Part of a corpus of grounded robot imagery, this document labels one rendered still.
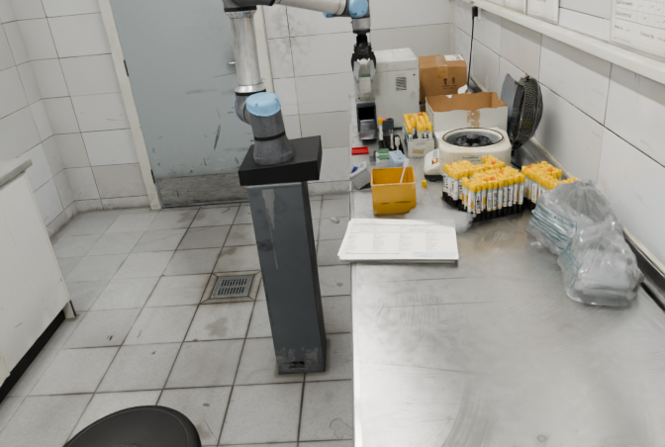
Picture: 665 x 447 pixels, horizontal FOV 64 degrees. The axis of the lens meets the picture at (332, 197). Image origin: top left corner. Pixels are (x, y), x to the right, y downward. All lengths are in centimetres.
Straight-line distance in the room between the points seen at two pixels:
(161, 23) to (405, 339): 298
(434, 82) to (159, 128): 201
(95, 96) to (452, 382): 344
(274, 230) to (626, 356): 126
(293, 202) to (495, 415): 117
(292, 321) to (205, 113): 197
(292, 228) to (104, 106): 237
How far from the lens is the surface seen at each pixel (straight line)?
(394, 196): 160
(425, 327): 117
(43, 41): 415
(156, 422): 141
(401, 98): 237
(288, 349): 232
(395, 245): 143
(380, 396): 103
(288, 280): 211
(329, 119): 375
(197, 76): 375
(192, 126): 385
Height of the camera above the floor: 160
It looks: 24 degrees down
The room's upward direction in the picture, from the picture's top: 6 degrees counter-clockwise
